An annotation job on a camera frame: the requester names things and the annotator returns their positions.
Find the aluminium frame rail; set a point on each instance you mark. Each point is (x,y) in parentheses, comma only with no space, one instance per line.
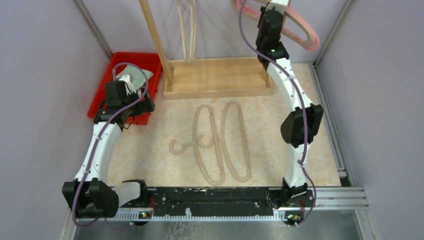
(324,198)

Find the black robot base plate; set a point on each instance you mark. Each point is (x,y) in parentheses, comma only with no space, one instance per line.
(232,202)

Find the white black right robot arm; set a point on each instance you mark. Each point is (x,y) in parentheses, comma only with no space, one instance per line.
(303,121)

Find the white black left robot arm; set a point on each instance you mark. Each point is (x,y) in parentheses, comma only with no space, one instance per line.
(88,195)

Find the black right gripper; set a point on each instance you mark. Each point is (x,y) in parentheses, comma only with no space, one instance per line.
(262,9)

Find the pink plastic hanger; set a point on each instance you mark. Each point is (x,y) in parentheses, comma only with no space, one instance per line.
(249,12)
(312,41)

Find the wooden hanger rack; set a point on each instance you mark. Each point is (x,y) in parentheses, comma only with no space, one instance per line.
(215,77)

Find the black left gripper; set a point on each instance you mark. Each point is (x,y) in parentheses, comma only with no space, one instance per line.
(145,106)

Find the green folded cloth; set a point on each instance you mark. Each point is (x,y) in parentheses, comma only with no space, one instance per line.
(134,78)

